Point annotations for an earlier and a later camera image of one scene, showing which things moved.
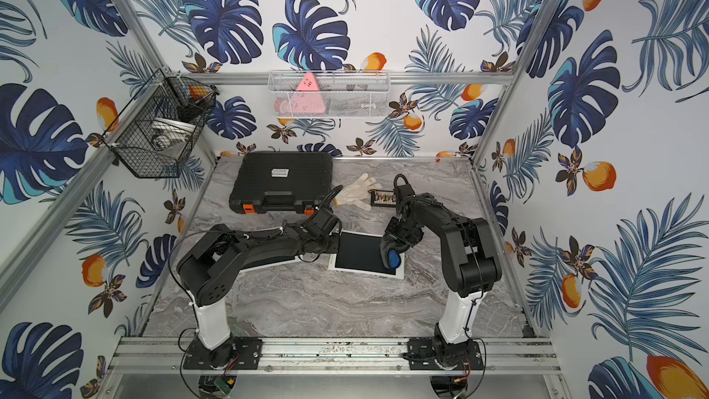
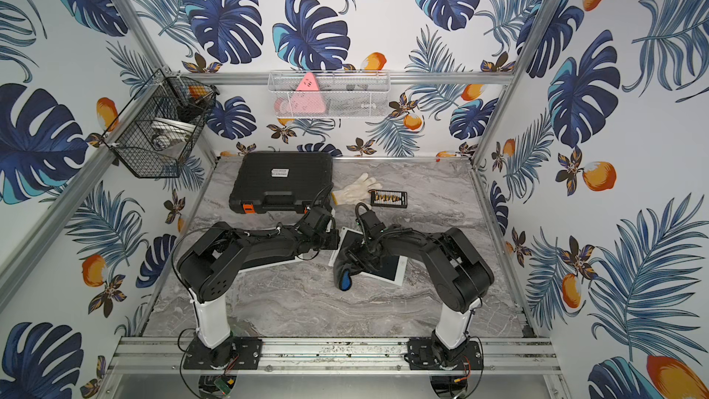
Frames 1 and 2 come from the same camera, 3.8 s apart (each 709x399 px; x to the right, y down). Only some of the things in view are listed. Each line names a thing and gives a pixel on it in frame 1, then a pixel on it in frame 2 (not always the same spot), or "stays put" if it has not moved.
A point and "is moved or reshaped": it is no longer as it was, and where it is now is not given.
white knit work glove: (354, 193) stays put
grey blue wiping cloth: (390, 251) is moved or reshaped
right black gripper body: (404, 232) -> (363, 255)
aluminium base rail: (337, 356) stays put
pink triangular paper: (307, 98) stays put
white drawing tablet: (359, 252) stays put
